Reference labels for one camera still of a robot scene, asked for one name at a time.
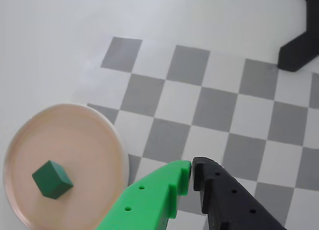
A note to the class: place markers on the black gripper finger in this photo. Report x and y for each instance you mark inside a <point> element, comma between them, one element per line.
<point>229,205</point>

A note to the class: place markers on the dark green dice cube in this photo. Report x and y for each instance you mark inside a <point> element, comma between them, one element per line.
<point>51,180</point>

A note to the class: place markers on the beige round plate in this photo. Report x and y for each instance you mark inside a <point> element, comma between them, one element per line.
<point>82,145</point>

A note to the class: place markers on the black camera stand foot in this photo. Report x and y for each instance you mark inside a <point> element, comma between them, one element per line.
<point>306,40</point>

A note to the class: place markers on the grey checkerboard mat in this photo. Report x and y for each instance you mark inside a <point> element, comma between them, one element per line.
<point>211,115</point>

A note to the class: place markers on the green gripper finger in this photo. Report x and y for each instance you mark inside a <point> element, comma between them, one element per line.
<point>149,202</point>

